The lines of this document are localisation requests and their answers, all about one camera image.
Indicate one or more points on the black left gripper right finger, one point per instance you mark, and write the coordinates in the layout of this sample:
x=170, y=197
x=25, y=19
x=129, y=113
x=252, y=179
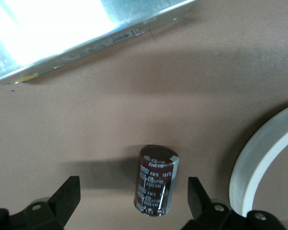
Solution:
x=201, y=206

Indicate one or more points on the silver metal plate box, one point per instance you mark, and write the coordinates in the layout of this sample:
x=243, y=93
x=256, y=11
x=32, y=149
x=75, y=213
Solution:
x=50, y=28

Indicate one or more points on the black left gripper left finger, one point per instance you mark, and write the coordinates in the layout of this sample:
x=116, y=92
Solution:
x=62, y=203

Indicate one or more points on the dark brown electrolytic capacitor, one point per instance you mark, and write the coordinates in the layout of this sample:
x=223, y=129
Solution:
x=153, y=182

